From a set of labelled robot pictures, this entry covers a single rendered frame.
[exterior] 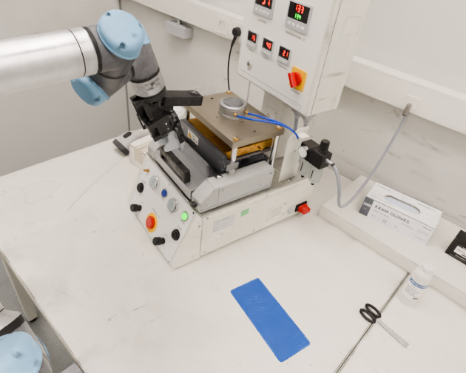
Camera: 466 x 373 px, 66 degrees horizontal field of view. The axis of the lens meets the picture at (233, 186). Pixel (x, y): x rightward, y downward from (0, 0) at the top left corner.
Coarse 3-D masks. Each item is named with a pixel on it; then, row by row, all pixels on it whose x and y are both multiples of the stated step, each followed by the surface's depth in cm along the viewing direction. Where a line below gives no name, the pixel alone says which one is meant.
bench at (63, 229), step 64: (0, 192) 120; (64, 192) 124; (128, 192) 128; (320, 192) 140; (0, 256) 138; (64, 256) 103; (128, 256) 106; (256, 256) 111; (320, 256) 114; (64, 320) 88; (128, 320) 90; (192, 320) 92; (320, 320) 96; (384, 320) 98; (448, 320) 100
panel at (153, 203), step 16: (144, 176) 116; (160, 176) 111; (144, 192) 116; (160, 192) 110; (176, 192) 104; (144, 208) 115; (160, 208) 109; (144, 224) 114; (160, 224) 109; (176, 224) 103; (176, 240) 102
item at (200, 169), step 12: (156, 156) 111; (180, 156) 110; (192, 156) 106; (168, 168) 106; (192, 168) 106; (204, 168) 102; (180, 180) 101; (192, 180) 101; (204, 180) 102; (192, 192) 98
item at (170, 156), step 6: (162, 150) 106; (162, 156) 108; (168, 156) 103; (174, 156) 103; (174, 162) 101; (180, 162) 101; (180, 168) 99; (186, 168) 99; (180, 174) 100; (186, 174) 98; (186, 180) 99
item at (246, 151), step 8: (192, 120) 110; (200, 128) 107; (208, 128) 107; (208, 136) 104; (216, 136) 104; (216, 144) 101; (224, 144) 101; (248, 144) 103; (256, 144) 104; (264, 144) 106; (224, 152) 99; (240, 152) 102; (248, 152) 104; (256, 152) 106
